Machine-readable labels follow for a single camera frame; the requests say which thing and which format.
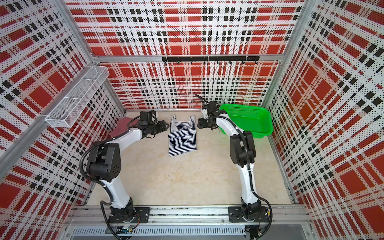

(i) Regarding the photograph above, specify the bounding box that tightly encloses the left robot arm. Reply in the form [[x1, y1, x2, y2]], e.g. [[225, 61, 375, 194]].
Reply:
[[79, 110, 170, 224]]

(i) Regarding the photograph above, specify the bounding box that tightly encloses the green plastic basket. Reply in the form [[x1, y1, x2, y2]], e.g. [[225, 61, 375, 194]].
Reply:
[[220, 104, 274, 139]]

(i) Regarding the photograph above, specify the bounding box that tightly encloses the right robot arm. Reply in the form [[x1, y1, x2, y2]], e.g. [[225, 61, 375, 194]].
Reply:
[[196, 95, 273, 224]]

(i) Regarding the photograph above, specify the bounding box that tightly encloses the aluminium front rail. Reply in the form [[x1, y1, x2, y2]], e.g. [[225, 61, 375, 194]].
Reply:
[[65, 205, 312, 227]]

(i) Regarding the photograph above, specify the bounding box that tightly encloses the striped tank top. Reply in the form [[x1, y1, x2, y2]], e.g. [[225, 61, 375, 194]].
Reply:
[[168, 115, 197, 157]]

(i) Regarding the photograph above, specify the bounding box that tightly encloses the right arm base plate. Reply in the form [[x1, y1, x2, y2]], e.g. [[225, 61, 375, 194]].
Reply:
[[228, 206, 270, 223]]

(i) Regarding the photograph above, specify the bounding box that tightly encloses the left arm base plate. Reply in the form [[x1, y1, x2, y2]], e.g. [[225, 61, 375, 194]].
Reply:
[[108, 207, 151, 224]]

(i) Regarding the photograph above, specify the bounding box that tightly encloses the maroon tank top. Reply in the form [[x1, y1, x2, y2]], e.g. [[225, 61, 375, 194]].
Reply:
[[109, 117, 132, 138]]

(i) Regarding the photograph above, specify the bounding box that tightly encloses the black hook rail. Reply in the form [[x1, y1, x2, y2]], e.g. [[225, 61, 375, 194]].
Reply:
[[162, 56, 260, 64]]

